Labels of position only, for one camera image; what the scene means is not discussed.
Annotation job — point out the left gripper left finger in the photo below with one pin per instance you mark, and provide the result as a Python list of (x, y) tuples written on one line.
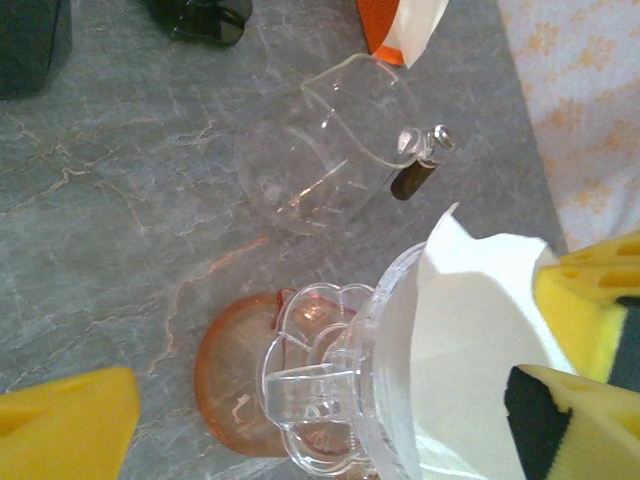
[(60, 430)]

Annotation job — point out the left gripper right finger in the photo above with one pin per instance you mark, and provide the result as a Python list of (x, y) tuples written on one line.
[(600, 435)]

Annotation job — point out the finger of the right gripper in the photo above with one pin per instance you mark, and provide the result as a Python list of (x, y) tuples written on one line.
[(610, 247), (585, 325)]

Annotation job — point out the white paper coffee filter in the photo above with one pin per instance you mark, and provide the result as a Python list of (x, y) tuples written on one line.
[(475, 310)]

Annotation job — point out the orange plastic coffee dripper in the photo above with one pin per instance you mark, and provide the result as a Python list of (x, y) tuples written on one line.
[(230, 370)]

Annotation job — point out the clear plastic coffee dripper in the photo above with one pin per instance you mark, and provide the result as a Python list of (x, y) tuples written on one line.
[(320, 380)]

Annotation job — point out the dark smoky plastic coffee dripper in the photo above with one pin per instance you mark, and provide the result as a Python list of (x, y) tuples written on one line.
[(30, 45)]

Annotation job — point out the green plastic coffee dripper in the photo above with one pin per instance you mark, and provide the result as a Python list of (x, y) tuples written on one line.
[(200, 22)]

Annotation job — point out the coffee filter pack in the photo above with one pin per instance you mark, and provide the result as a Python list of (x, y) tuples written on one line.
[(380, 30)]

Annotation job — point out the orange patterned white curtain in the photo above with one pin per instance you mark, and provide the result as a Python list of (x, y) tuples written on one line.
[(590, 100)]

